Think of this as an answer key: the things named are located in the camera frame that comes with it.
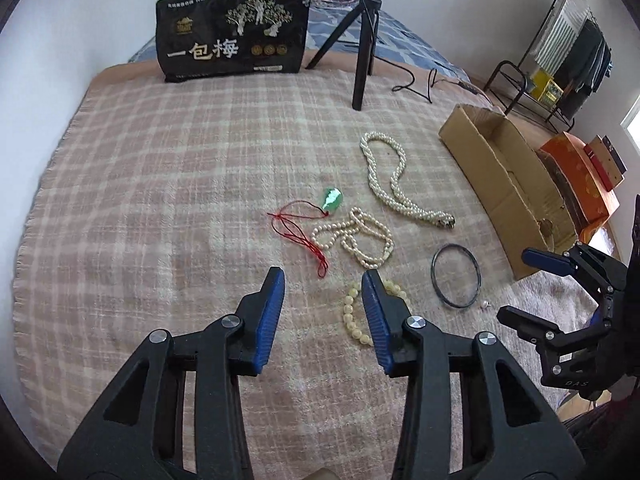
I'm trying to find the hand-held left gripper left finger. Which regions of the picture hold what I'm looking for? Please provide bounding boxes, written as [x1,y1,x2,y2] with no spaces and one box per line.
[57,266,287,480]

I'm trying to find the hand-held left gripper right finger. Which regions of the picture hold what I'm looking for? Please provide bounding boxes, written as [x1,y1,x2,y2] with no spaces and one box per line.
[361,269,586,480]

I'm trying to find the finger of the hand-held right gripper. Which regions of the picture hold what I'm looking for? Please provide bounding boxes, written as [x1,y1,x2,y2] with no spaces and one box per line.
[497,305,608,361]
[521,242,628,311]

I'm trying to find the cream bead bracelet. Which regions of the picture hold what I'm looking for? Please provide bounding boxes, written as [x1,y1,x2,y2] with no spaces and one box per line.
[342,281,413,347]

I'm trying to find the dark thin bangle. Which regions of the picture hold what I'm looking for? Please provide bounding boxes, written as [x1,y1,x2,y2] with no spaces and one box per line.
[431,243,482,309]

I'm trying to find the cardboard box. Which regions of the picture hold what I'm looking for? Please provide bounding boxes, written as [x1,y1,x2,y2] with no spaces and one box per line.
[439,104,578,281]

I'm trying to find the green pendant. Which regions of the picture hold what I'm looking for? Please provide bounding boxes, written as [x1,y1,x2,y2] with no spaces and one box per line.
[267,186,343,278]

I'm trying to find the twisted pearl necklace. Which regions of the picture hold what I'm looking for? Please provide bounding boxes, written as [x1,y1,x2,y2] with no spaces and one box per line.
[360,131,456,231]

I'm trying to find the orange cloth covered table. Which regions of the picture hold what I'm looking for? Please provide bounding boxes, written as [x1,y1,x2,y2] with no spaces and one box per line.
[539,131,621,241]

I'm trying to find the stack of gift boxes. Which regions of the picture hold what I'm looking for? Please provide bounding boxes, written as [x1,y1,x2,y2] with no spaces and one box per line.
[585,135,627,192]

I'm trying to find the pink plaid blanket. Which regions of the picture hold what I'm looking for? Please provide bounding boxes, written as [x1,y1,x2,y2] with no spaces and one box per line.
[15,62,601,480]

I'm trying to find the window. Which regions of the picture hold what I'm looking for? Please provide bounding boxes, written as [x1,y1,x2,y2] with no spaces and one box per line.
[620,110,640,146]

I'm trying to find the yellow box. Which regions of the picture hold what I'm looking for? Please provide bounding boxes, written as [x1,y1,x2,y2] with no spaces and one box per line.
[530,70,563,106]

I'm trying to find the black clothes rack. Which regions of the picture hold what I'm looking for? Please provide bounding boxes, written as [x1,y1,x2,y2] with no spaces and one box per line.
[487,0,613,133]

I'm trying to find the dark hanging clothes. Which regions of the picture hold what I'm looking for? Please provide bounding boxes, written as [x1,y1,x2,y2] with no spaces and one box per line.
[565,20,613,111]

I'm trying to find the striped towel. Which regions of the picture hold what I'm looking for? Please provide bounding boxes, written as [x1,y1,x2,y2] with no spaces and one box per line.
[530,0,591,76]

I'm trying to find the blue patterned bed sheet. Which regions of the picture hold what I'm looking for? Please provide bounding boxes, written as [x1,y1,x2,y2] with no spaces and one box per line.
[127,2,466,81]

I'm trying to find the black tripod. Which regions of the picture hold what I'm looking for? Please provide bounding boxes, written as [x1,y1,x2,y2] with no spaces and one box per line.
[306,0,386,111]

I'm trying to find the black printed bag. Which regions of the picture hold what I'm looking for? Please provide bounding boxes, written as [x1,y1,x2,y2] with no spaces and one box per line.
[156,0,312,82]

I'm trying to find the black cable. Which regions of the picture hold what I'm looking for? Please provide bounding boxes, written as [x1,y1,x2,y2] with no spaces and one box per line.
[357,0,483,106]

